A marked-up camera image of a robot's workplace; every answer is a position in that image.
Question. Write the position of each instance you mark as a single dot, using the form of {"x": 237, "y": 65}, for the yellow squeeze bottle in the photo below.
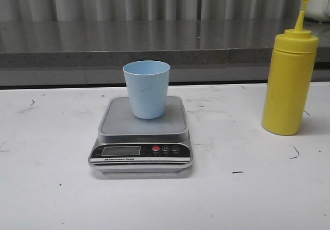
{"x": 292, "y": 63}

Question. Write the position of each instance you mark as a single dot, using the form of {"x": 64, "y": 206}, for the light blue plastic cup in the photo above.
{"x": 147, "y": 85}

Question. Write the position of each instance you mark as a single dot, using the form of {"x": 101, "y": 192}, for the silver digital kitchen scale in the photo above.
{"x": 128, "y": 144}

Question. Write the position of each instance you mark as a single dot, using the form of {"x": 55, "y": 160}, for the white appliance in background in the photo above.
{"x": 317, "y": 10}

